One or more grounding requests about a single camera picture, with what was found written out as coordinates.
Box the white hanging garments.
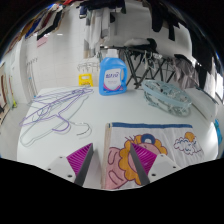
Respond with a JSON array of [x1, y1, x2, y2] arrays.
[[83, 9, 118, 58]]

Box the round pale green peg hanger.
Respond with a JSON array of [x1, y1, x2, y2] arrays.
[[141, 79, 193, 118]]

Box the row of colourful hanging clothes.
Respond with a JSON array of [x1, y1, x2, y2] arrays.
[[6, 0, 128, 41]]

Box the pink cloth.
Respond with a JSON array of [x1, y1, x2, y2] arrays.
[[36, 35, 49, 48]]

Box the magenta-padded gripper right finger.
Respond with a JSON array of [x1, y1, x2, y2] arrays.
[[129, 143, 183, 186]]

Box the blue detergent bottle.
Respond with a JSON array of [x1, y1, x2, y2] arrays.
[[98, 48, 129, 97]]

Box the grey garment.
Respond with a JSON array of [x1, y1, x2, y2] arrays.
[[173, 54, 201, 89]]

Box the row of dark hanging clothes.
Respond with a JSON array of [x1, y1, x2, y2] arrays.
[[146, 0, 218, 89]]

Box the white folded bundle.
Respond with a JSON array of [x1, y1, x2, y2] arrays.
[[123, 37, 151, 48]]

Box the cartoon print towel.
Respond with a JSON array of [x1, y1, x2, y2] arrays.
[[101, 121, 205, 190]]

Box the purple wire clothes hanger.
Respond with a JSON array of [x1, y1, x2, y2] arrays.
[[18, 94, 91, 134], [31, 87, 94, 111]]

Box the black folding drying rack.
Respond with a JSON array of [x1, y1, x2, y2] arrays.
[[99, 44, 178, 89]]

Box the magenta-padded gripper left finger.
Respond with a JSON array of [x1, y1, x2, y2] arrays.
[[45, 142, 95, 187]]

